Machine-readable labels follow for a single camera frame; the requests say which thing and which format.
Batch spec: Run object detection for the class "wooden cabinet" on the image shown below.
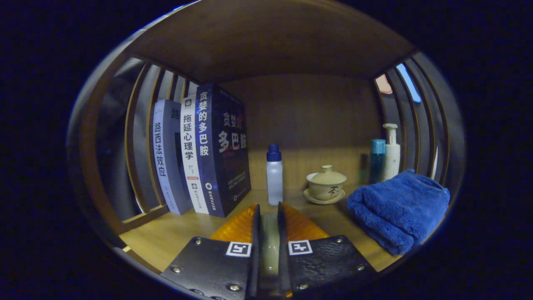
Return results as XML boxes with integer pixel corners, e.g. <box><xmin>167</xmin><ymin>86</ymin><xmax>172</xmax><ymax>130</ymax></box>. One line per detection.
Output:
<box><xmin>69</xmin><ymin>0</ymin><xmax>465</xmax><ymax>284</ymax></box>

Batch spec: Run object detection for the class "white bottle with blue cap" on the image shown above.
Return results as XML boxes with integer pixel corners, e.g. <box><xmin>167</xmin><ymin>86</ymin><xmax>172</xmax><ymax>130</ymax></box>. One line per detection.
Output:
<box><xmin>266</xmin><ymin>144</ymin><xmax>284</xmax><ymax>206</ymax></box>

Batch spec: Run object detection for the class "beige lidded teacup with saucer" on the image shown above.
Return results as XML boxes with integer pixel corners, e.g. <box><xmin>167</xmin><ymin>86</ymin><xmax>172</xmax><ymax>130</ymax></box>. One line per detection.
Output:
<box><xmin>303</xmin><ymin>165</ymin><xmax>347</xmax><ymax>205</ymax></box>

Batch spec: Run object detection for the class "white pump bottle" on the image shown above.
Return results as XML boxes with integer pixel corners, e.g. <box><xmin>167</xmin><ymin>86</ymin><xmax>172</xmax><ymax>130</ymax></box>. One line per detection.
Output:
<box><xmin>382</xmin><ymin>123</ymin><xmax>401</xmax><ymax>182</ymax></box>

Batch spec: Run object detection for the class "blue towel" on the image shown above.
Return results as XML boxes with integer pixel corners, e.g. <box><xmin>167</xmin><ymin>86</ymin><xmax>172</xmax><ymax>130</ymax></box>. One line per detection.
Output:
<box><xmin>347</xmin><ymin>169</ymin><xmax>451</xmax><ymax>256</ymax></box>

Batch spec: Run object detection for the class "light blue book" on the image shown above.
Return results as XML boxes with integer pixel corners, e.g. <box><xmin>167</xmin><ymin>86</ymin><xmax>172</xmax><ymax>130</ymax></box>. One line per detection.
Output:
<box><xmin>151</xmin><ymin>99</ymin><xmax>194</xmax><ymax>215</ymax></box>

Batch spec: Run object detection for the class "wooden countertop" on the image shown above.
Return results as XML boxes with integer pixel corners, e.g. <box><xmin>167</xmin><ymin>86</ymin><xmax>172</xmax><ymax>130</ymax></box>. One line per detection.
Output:
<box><xmin>119</xmin><ymin>185</ymin><xmax>417</xmax><ymax>273</ymax></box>

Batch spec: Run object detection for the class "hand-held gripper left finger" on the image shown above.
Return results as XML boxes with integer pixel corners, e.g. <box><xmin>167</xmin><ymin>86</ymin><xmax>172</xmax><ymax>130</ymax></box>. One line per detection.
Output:
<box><xmin>160</xmin><ymin>203</ymin><xmax>262</xmax><ymax>300</ymax></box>

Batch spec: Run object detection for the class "dark navy book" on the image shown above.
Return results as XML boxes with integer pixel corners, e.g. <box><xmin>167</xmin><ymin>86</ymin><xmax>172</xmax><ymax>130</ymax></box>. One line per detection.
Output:
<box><xmin>195</xmin><ymin>82</ymin><xmax>252</xmax><ymax>218</ymax></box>

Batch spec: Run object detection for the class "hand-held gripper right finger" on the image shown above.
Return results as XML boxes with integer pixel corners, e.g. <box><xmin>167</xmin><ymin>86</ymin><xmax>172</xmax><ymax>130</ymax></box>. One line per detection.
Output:
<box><xmin>277</xmin><ymin>202</ymin><xmax>377</xmax><ymax>298</ymax></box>

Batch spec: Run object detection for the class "white book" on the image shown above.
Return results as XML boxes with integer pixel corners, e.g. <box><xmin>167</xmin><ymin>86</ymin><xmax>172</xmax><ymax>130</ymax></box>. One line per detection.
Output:
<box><xmin>180</xmin><ymin>95</ymin><xmax>210</xmax><ymax>215</ymax></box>

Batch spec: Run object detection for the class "teal bottle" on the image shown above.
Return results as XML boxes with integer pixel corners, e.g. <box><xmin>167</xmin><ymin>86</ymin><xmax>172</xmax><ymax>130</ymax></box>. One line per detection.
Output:
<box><xmin>370</xmin><ymin>139</ymin><xmax>386</xmax><ymax>184</ymax></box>

